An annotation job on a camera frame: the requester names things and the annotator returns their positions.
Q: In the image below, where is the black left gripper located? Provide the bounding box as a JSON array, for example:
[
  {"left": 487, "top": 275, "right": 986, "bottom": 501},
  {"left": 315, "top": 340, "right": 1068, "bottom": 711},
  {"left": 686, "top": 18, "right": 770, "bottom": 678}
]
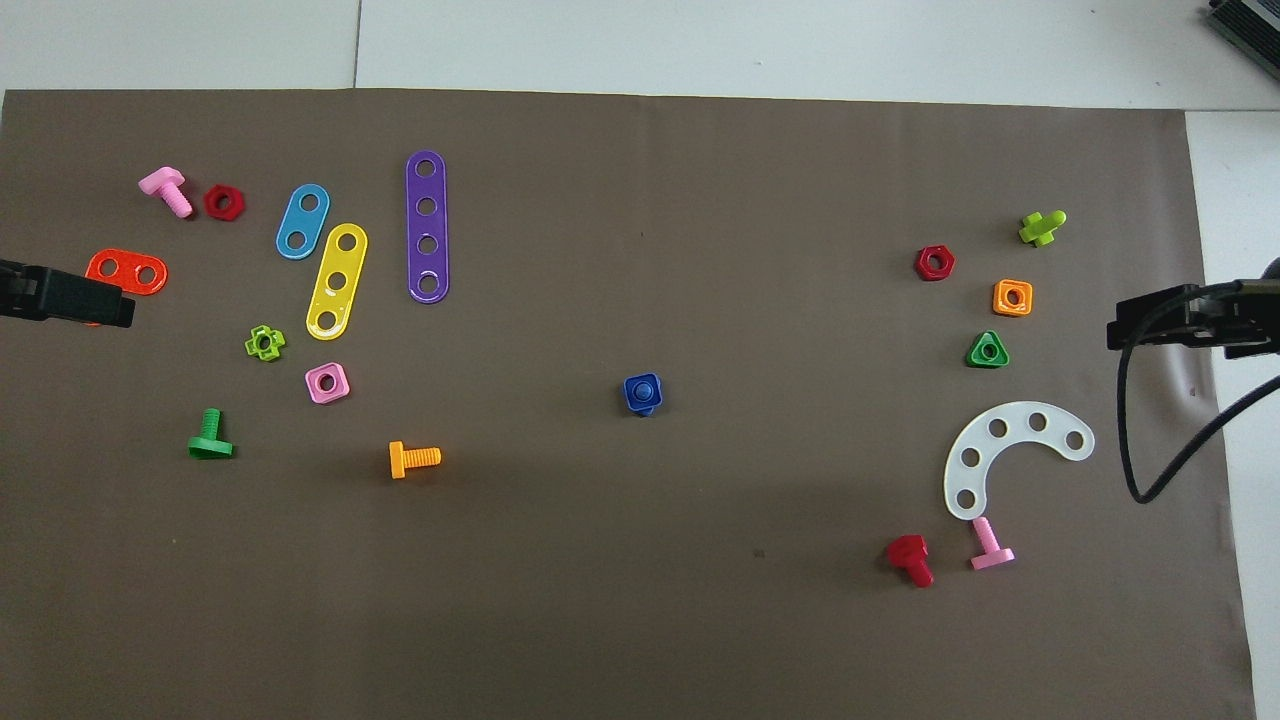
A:
[{"left": 0, "top": 258, "right": 136, "bottom": 329}]

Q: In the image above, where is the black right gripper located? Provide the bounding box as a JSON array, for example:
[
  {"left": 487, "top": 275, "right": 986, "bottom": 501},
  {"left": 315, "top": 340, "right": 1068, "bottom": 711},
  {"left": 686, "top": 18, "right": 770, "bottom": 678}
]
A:
[{"left": 1106, "top": 280, "right": 1280, "bottom": 359}]

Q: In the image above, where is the pink plastic screw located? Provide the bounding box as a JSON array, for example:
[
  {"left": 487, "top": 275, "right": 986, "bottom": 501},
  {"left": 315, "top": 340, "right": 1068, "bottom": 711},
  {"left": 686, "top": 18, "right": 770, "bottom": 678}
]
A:
[
  {"left": 969, "top": 516, "right": 1016, "bottom": 572},
  {"left": 138, "top": 166, "right": 195, "bottom": 220}
]

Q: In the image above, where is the lime green cross-head screw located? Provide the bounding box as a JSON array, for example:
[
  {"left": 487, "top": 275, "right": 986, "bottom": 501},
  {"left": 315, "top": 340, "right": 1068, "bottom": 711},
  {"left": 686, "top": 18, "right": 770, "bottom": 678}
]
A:
[{"left": 1018, "top": 209, "right": 1068, "bottom": 248}]

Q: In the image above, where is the green plastic screw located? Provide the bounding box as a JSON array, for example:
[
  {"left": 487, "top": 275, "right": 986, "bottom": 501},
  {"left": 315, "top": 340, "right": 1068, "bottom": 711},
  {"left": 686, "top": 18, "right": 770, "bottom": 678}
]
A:
[{"left": 187, "top": 407, "right": 235, "bottom": 461}]

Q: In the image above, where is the pink square plastic nut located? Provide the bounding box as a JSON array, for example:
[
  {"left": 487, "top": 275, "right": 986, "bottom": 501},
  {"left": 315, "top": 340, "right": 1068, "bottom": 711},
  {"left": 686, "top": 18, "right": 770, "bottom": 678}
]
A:
[{"left": 304, "top": 361, "right": 352, "bottom": 405}]

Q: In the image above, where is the red plastic screw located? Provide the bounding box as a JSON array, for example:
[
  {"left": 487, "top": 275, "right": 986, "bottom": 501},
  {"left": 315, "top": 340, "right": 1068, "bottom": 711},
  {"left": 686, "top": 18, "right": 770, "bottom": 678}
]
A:
[{"left": 885, "top": 534, "right": 936, "bottom": 589}]

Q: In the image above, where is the orange plastic screw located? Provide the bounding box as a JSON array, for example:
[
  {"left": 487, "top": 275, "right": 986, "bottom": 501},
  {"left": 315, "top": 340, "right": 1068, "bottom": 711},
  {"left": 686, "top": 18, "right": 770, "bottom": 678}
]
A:
[{"left": 388, "top": 440, "right": 442, "bottom": 480}]

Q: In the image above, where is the orange three-hole angled plate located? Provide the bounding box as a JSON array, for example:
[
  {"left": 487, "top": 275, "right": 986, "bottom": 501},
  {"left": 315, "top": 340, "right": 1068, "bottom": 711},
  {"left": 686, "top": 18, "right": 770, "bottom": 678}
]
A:
[{"left": 84, "top": 248, "right": 169, "bottom": 328}]

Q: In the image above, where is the white curved five-hole plate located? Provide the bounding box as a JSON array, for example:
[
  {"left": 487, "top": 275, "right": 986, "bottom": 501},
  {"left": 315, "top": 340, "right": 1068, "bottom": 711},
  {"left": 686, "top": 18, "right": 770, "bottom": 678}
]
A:
[{"left": 943, "top": 401, "right": 1097, "bottom": 522}]

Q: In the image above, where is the blue two-hole plastic strip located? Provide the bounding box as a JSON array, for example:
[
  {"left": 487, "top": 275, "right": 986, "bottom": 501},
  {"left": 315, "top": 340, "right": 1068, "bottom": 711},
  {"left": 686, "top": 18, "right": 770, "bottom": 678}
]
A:
[{"left": 275, "top": 183, "right": 331, "bottom": 261}]

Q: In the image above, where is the yellow three-hole plastic strip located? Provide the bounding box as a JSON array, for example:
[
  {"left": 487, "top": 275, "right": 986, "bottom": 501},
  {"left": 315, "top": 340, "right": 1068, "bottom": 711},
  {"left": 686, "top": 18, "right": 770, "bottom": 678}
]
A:
[{"left": 305, "top": 222, "right": 369, "bottom": 342}]

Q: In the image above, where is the black ribbed metal box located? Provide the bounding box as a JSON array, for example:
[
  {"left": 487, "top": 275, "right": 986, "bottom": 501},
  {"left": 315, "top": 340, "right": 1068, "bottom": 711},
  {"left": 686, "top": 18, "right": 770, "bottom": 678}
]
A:
[{"left": 1205, "top": 0, "right": 1280, "bottom": 56}]

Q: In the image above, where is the purple four-hole plastic strip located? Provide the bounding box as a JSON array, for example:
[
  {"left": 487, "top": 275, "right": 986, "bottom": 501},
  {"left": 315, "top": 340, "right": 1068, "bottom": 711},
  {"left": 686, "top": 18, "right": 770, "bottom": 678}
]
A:
[{"left": 405, "top": 150, "right": 451, "bottom": 304}]

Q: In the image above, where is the brown table mat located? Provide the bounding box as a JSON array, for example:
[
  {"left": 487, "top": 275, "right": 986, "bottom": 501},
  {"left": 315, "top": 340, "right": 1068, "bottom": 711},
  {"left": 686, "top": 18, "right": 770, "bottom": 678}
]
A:
[{"left": 0, "top": 88, "right": 1259, "bottom": 720}]

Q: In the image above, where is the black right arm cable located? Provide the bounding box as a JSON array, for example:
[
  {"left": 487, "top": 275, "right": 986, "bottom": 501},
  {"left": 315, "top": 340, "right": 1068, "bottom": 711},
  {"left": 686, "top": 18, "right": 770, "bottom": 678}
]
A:
[{"left": 1118, "top": 285, "right": 1280, "bottom": 504}]

